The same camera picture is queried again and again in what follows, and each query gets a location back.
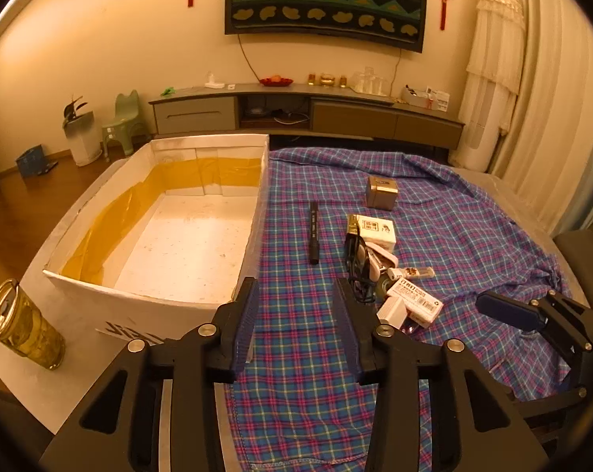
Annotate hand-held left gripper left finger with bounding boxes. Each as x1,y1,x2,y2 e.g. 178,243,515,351
40,277,261,472

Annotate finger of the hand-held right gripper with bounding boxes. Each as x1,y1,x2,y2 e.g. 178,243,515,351
520,347,593,424
476,289,593,355

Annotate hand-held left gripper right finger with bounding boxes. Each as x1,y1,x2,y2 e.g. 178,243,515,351
335,278,555,472

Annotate white ribbed power bank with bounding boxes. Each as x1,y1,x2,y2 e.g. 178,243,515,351
375,297,410,330

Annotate black glasses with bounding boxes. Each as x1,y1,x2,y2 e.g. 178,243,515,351
344,229,378,306

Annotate white staples box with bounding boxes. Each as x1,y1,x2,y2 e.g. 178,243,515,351
386,277,445,326

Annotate white cardboard container box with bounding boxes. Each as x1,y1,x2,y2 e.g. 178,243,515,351
42,133,270,350

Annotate blue plaid cloth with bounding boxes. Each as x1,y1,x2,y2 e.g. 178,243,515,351
218,146,580,468

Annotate white printed card box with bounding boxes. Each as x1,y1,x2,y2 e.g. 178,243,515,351
346,214,396,253

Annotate black pen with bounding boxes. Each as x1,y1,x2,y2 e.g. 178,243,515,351
308,201,322,265

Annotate small grey cube box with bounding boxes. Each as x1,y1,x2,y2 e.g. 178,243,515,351
365,175,400,210

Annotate cream curtain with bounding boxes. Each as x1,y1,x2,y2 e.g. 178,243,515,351
490,0,593,237

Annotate grey television cabinet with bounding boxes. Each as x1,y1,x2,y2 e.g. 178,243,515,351
148,83,467,151

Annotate gold tumbler with lid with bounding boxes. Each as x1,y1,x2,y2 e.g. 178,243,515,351
0,278,66,371

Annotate white box with papers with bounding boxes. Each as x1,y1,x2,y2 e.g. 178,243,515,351
401,86,449,111

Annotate clear glass cup set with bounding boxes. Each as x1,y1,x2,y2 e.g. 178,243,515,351
350,66,390,95

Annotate green plastic child chair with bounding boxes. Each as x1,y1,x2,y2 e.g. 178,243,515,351
101,90,141,160

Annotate white floor plant pot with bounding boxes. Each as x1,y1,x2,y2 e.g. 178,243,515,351
63,111,103,167

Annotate air conditioner with lace cover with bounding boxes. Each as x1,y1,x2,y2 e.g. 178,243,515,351
449,0,526,168

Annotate blue plastic basket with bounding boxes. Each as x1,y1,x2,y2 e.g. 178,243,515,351
15,145,46,178

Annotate dark leafy plant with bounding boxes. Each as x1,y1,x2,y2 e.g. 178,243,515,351
62,94,87,124

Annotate coiled white cable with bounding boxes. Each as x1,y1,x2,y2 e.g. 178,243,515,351
272,109,310,125

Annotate television power cable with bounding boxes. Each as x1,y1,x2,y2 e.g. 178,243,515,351
238,34,264,82

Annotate wall television with patterned cover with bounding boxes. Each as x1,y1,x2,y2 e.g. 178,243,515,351
224,0,429,54

